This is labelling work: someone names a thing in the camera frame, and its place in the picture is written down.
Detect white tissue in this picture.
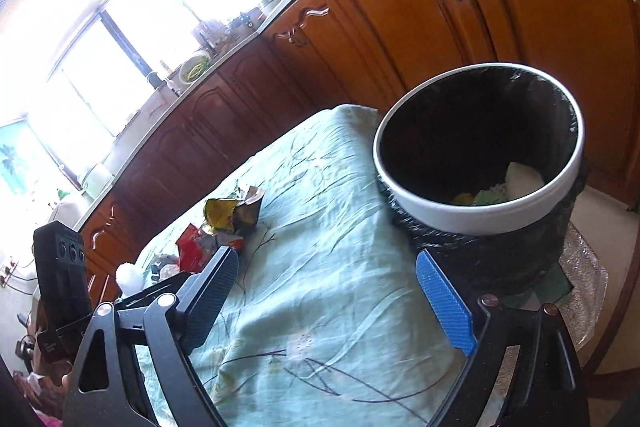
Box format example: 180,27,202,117
115,262,143,298

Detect bowl of green vegetables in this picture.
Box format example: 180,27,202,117
179,50,213,84

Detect pale green paper scrap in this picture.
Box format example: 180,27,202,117
472,187,508,206

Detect utensil holder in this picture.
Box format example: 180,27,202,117
197,22,221,52

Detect pale green printed tablecloth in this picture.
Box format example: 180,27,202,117
132,103,506,427

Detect red wrapper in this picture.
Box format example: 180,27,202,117
177,224,246,273

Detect white lidded container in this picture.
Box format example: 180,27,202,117
80,162,113,200

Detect grey wrapper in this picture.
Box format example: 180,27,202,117
150,252,181,280

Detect silver foil table mat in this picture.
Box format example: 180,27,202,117
500,222,608,353

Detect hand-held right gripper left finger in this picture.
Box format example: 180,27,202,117
62,246,240,427

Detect kitchen window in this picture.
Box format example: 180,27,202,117
0,0,261,188

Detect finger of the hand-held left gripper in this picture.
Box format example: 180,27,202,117
116,273,193,308

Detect teal wall poster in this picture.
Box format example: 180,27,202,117
0,119,33,195

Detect wooden lower kitchen cabinets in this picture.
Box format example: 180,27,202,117
80,0,640,308

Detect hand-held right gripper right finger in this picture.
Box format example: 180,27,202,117
415,250,585,427

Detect wooden round table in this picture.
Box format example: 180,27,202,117
575,227,640,375

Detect white-rimmed bin with black bag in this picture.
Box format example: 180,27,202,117
372,63,587,295

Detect white paper scrap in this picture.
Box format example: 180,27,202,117
505,162,546,200

